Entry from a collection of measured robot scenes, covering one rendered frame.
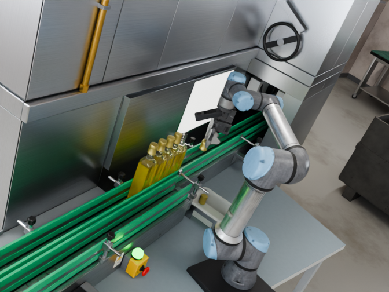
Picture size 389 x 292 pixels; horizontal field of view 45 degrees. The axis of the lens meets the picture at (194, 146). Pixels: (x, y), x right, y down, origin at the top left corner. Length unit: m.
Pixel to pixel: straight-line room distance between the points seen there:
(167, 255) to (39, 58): 1.01
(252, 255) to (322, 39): 1.25
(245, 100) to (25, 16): 0.89
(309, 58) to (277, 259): 1.08
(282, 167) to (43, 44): 0.83
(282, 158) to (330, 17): 1.17
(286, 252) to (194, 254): 0.49
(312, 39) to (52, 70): 1.56
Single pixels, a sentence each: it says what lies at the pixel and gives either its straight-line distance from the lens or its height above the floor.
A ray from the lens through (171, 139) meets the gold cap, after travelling 1.92.
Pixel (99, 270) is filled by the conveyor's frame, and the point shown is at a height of 0.84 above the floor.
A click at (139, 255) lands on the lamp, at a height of 0.85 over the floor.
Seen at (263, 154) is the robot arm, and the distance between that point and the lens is 1.55.
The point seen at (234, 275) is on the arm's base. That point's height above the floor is 0.82.
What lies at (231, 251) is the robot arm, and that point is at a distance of 1.82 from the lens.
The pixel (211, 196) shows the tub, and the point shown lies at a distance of 2.30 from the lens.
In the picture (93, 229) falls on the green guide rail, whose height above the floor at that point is 0.95.
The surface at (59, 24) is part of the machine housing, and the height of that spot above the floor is 1.63.
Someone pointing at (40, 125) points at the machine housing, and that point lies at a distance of 1.52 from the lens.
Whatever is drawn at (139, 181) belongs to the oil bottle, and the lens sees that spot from 1.91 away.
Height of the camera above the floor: 2.09
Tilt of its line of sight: 29 degrees down
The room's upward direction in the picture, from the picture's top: 22 degrees clockwise
